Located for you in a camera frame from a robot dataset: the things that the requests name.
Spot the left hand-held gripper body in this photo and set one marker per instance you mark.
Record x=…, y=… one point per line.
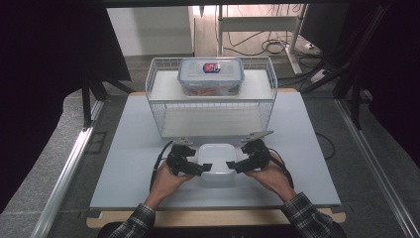
x=178, y=158

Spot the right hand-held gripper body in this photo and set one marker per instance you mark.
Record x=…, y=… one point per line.
x=257, y=155

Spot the white square plastic container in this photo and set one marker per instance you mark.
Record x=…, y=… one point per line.
x=217, y=158

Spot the clear lidded container with label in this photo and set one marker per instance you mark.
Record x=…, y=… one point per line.
x=211, y=77

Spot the person's left hand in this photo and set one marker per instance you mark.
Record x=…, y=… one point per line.
x=168, y=185

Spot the person's right hand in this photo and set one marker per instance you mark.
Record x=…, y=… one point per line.
x=274, y=178

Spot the light grey table board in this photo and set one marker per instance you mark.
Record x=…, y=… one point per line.
x=132, y=132

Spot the dark floor hatch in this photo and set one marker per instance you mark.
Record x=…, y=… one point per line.
x=96, y=142

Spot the white power strip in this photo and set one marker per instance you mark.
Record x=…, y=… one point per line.
x=318, y=76

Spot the black metal stand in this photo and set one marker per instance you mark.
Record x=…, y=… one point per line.
x=356, y=99
x=87, y=99

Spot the white panel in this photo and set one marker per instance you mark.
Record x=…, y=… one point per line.
x=148, y=29

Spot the dark monitor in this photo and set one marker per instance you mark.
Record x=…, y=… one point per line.
x=323, y=26

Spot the black curtain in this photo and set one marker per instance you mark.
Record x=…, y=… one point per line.
x=39, y=66
x=399, y=82

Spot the aluminium floor rail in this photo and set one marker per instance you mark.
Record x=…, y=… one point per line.
x=376, y=165
x=62, y=178

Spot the white desk frame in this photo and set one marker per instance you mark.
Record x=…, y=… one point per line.
x=257, y=23

